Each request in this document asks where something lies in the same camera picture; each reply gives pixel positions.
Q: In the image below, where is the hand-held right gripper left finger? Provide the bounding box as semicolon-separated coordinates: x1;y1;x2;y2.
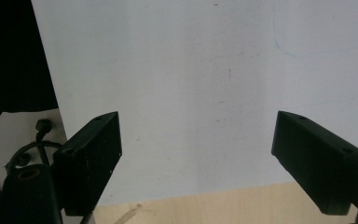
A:
52;111;123;217

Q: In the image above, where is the dark curtain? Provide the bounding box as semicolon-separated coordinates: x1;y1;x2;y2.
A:
0;0;60;122

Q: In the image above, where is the black cable with plug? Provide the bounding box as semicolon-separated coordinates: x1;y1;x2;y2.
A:
5;119;64;175

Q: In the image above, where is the white table cover sheet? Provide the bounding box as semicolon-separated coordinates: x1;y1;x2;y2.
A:
31;0;358;207

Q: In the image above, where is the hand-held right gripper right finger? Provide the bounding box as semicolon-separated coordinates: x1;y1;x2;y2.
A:
270;110;358;216

